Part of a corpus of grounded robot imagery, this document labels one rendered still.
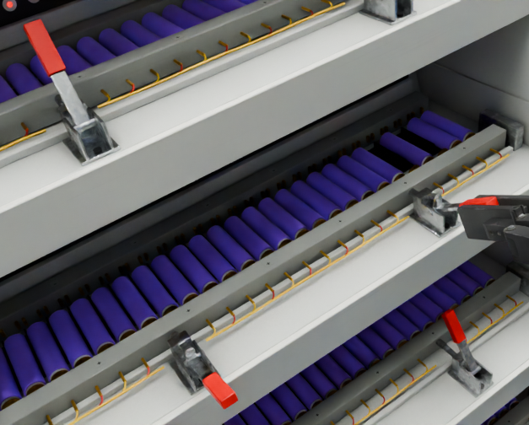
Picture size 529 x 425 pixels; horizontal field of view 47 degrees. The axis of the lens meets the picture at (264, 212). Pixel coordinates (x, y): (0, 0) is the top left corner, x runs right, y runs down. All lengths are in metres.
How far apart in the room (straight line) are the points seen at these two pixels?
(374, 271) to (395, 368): 0.17
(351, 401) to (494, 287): 0.23
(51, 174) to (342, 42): 0.24
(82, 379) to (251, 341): 0.14
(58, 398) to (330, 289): 0.24
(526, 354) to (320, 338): 0.29
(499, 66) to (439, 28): 0.16
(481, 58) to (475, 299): 0.27
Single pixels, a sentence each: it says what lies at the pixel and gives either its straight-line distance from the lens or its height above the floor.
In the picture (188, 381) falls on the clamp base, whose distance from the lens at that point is 0.50.
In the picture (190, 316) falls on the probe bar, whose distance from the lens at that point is 0.52.
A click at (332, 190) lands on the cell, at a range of 0.62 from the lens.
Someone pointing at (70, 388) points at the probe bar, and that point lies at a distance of 0.51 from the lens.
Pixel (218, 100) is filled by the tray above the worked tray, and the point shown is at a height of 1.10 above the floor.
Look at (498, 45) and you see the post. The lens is 0.70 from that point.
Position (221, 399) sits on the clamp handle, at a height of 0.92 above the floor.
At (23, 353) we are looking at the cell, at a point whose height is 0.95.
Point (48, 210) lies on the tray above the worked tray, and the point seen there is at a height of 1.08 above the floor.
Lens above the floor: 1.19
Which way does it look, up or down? 23 degrees down
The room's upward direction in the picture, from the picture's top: 19 degrees counter-clockwise
